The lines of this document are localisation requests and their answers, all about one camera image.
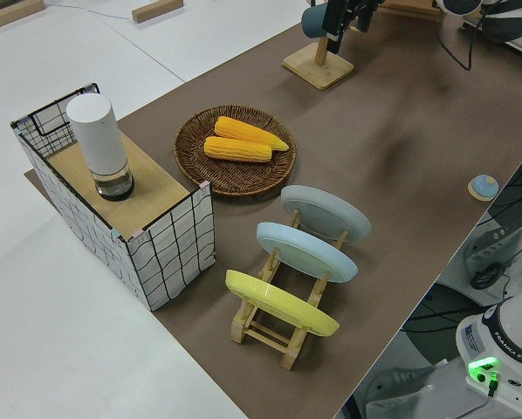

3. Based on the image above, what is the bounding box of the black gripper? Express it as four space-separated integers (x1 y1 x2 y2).
324 0 379 54

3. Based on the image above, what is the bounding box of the light wooden drawer cabinet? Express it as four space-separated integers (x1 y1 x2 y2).
376 0 445 23

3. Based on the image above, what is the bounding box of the dark teal mug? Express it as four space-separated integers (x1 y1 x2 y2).
300 4 332 40

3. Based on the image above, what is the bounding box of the wooden mug tree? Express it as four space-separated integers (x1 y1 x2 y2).
281 0 355 92

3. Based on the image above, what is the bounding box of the yellow corn cob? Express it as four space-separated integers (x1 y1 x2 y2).
203 136 274 164
214 115 291 153

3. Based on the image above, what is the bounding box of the light wooden block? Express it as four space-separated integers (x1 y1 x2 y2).
0 0 46 31
131 0 185 24

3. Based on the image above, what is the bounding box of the grey plate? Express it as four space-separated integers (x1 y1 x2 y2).
280 184 373 247

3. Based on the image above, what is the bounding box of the brown wicker basket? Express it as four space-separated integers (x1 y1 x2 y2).
174 104 298 197

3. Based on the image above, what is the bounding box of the blue bell on wooden base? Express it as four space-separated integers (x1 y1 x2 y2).
467 174 500 202

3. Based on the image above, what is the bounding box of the light blue plate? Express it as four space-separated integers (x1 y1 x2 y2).
256 222 359 285

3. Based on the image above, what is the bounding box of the brown table mat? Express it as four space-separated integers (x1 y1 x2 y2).
24 0 522 419

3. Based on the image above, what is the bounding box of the white cylinder bottle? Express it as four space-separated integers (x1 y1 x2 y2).
65 94 136 203

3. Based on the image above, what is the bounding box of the grid pattern storage box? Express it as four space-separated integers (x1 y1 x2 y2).
10 81 217 313

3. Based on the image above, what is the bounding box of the yellow plate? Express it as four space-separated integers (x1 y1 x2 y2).
224 269 341 338

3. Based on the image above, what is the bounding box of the wooden plate rack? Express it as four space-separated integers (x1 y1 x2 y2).
230 208 350 371

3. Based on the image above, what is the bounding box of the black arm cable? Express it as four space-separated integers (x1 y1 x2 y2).
433 0 522 72

